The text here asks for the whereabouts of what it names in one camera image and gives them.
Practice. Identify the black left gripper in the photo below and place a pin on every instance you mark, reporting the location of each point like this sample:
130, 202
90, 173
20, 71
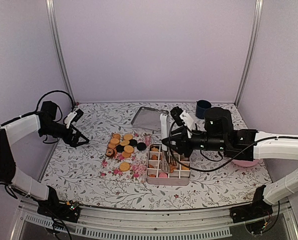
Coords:
73, 142

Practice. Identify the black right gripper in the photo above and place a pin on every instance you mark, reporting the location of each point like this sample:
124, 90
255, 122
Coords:
182, 147

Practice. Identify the silver white tongs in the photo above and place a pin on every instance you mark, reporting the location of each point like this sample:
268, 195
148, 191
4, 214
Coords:
166, 163

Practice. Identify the pink sandwich cookie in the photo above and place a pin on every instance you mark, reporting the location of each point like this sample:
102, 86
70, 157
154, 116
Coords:
163, 175

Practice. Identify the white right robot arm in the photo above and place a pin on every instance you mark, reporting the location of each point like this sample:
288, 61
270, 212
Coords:
249, 145

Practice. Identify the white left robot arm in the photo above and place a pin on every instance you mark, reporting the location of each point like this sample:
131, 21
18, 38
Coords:
15, 149

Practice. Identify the pink divided cookie tin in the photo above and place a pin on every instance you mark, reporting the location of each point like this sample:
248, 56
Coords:
180, 174

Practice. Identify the black sandwich cookie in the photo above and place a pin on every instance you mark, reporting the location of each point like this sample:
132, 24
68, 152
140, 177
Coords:
141, 146

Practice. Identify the silver tin lid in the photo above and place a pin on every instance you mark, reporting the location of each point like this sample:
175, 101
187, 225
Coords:
148, 118

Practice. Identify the dark blue mug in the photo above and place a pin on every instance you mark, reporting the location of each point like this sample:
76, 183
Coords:
201, 107

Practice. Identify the pink plate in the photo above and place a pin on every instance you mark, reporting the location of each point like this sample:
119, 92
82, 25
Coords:
244, 163

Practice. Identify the floral rectangular tray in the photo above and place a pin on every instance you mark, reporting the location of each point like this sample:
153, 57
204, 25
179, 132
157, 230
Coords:
129, 164

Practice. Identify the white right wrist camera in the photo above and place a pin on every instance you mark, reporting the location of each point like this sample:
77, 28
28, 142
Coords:
183, 119

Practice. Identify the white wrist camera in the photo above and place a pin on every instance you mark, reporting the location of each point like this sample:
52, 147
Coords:
183, 119
73, 116

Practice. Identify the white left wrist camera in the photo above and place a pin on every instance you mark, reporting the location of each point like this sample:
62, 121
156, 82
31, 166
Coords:
73, 116

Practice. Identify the front aluminium rail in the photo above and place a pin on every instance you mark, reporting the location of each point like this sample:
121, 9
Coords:
200, 224

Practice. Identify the left aluminium frame post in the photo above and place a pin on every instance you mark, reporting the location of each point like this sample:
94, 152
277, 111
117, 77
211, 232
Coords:
57, 45

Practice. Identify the aluminium frame post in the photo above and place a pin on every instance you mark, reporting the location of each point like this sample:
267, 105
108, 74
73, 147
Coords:
250, 52
57, 45

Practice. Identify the right aluminium frame post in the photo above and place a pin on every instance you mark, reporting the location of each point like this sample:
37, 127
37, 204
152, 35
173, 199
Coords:
250, 52

